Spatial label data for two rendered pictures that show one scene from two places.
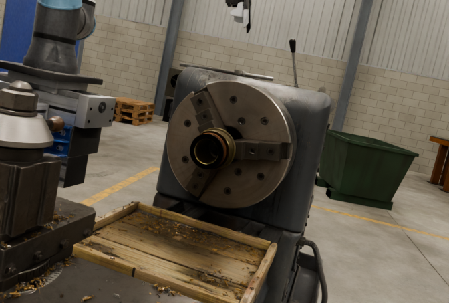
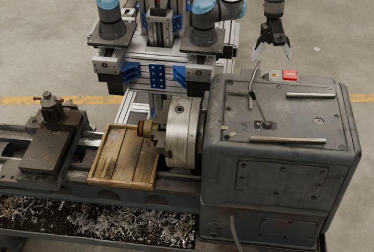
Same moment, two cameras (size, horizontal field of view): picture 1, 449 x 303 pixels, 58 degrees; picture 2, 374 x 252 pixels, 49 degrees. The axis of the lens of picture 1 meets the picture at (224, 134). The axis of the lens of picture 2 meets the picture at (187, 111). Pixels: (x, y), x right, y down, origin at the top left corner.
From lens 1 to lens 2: 1.92 m
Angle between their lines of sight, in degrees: 80
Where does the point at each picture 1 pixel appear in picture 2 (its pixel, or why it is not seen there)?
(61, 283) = (54, 135)
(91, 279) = (59, 139)
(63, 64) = (196, 42)
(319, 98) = (207, 141)
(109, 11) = not seen: outside the picture
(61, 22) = (195, 20)
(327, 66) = not seen: outside the picture
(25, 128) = (42, 102)
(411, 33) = not seen: outside the picture
